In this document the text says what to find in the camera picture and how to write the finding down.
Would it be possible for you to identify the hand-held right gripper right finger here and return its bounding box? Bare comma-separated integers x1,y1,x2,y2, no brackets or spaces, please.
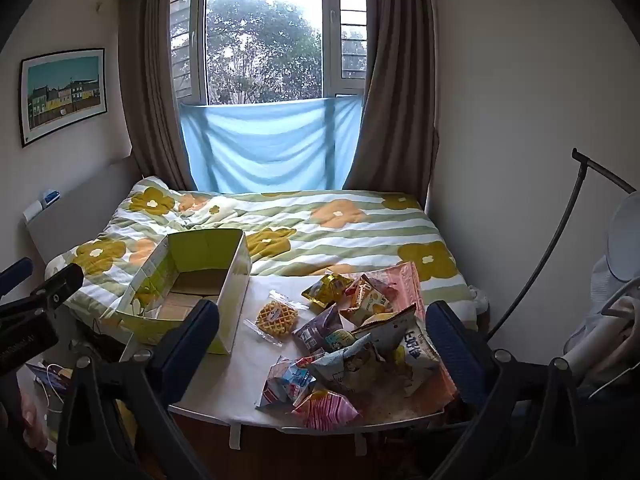
425,300,582,480

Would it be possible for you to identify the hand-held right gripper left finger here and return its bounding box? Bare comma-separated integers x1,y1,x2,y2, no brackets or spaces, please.
56,299,221,480

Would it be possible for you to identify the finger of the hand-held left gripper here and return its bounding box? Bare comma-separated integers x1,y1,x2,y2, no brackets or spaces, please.
0,262,85,318
0,257,35,297

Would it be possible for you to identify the yellow-green cardboard box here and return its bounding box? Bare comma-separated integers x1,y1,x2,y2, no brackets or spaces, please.
100,228,252,356

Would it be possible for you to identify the waffle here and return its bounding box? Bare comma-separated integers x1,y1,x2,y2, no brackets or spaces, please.
243,290,310,346

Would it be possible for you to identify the large white blue chips bag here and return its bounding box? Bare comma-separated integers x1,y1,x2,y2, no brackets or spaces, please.
352,305,443,396

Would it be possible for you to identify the white floral tablecloth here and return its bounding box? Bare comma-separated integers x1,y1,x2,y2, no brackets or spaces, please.
120,275,446,431

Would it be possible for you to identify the pink floral cloth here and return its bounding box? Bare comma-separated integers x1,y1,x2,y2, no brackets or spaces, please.
370,260,458,411

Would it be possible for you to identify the grey headboard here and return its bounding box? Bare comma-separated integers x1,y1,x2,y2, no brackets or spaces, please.
22,157,142,267

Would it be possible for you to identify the pink red snack packet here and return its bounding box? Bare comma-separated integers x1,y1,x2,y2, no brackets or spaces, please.
361,274,401,302

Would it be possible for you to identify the orange and white bread packet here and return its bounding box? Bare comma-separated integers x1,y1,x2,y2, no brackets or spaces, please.
340,280,396,327

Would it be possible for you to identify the blue white red snack packet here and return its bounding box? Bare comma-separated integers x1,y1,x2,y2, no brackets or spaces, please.
255,356,321,408

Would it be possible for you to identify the pale cartoon print snack bag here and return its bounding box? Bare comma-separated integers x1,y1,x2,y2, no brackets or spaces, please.
305,335,396,394

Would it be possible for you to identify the purple snack packet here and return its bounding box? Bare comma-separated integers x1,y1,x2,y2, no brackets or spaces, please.
292,304,357,356

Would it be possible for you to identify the pink striped snack packet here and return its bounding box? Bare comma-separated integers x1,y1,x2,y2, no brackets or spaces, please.
291,389,362,431

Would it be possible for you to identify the golden yellow snack packet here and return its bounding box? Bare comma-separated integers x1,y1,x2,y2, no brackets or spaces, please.
301,272,353,308

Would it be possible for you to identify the black lamp stand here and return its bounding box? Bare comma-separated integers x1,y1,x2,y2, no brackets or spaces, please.
487,147,637,342

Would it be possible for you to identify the yellow flower striped blanket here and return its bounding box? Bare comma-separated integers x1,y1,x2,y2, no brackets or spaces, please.
45,176,478,332

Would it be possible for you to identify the white standing fan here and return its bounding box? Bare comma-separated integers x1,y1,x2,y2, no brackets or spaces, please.
562,192,640,401

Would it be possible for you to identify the brown curtain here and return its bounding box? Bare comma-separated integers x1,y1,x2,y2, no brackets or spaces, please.
345,0,442,211
117,0,197,193

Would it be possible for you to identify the light blue window cloth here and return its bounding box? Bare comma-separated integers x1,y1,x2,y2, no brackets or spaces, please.
180,95,363,193

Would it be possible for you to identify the window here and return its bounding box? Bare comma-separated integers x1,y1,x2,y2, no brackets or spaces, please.
169,0,369,107

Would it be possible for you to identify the white cable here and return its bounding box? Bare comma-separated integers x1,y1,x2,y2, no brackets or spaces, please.
32,362,76,413

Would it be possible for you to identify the framed wall poster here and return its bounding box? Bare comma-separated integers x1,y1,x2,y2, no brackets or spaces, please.
19,47,107,148

